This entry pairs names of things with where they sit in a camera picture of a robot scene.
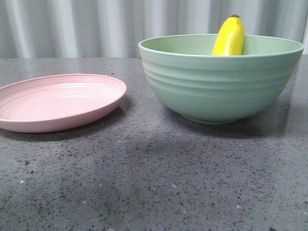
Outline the yellow banana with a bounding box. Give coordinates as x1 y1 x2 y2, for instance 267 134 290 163
212 14 244 56

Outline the green ribbed bowl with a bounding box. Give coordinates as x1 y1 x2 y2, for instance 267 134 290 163
138 34 304 124

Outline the pink plate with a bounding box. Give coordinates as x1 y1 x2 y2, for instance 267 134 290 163
0 74 127 133

